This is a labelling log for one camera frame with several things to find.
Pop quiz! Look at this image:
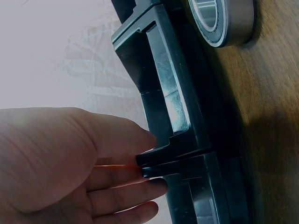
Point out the person's left hand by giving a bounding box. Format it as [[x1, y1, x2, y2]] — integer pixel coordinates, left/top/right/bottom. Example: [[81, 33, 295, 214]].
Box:
[[0, 106, 169, 224]]

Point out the steel ball bearing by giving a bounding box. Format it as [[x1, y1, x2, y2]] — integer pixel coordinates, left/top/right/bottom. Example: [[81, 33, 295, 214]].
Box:
[[186, 0, 256, 49]]

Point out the black plastic frame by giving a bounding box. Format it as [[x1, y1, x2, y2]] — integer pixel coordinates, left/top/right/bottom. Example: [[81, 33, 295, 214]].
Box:
[[141, 153, 256, 224], [110, 0, 240, 168]]

